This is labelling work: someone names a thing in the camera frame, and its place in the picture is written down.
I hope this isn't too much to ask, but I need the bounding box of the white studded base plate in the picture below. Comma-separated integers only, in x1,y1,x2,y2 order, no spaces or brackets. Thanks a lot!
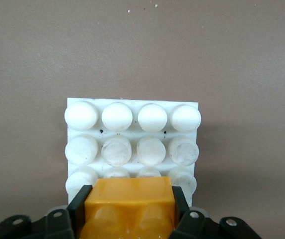
64,97,202,212

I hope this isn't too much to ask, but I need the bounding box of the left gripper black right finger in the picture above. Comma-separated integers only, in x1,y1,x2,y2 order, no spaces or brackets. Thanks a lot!
169,185,263,239

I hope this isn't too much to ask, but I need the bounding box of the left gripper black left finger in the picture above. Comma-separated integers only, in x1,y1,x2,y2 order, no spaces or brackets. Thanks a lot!
0,184,93,239

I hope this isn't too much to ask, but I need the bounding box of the yellow two-stud block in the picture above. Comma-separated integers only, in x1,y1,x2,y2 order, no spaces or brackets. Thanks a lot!
79,176,180,239

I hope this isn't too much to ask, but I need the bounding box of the brown table cover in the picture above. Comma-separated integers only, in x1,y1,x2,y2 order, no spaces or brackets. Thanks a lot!
0,0,285,239

